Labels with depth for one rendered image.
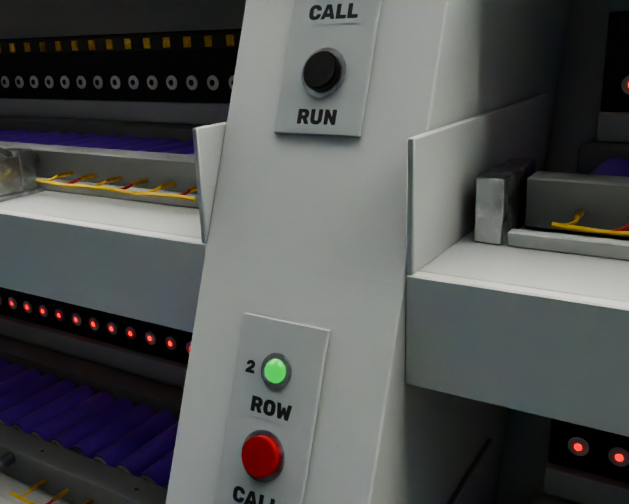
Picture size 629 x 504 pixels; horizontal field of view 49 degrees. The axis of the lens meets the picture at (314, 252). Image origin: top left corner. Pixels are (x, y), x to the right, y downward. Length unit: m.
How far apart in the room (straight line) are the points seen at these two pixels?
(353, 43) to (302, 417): 0.15
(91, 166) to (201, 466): 0.20
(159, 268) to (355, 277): 0.10
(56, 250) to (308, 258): 0.15
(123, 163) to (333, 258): 0.18
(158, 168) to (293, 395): 0.17
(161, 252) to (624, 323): 0.20
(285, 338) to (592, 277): 0.12
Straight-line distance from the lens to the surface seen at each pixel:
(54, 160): 0.46
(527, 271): 0.27
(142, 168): 0.40
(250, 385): 0.29
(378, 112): 0.27
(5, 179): 0.44
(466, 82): 0.30
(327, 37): 0.29
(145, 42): 0.58
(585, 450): 0.41
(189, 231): 0.33
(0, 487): 0.51
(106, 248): 0.35
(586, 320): 0.24
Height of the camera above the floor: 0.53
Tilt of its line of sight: 1 degrees up
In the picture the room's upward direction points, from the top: 9 degrees clockwise
